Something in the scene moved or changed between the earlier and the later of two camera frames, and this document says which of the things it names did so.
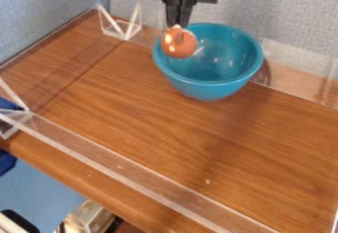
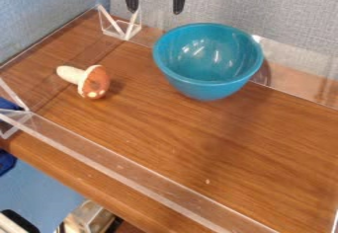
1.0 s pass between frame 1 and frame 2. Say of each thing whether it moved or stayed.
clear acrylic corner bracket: stayed
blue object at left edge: stayed
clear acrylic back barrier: stayed
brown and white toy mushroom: moved
